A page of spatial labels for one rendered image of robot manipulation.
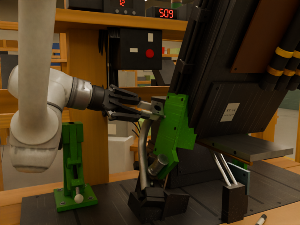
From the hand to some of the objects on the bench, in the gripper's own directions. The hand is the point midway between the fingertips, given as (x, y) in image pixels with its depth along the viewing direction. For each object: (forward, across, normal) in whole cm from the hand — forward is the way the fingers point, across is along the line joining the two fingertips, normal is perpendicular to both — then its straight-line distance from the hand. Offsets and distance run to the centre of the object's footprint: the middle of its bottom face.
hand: (148, 110), depth 86 cm
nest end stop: (+4, -29, +12) cm, 32 cm away
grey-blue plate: (+31, -29, +4) cm, 43 cm away
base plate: (+23, -21, +19) cm, 36 cm away
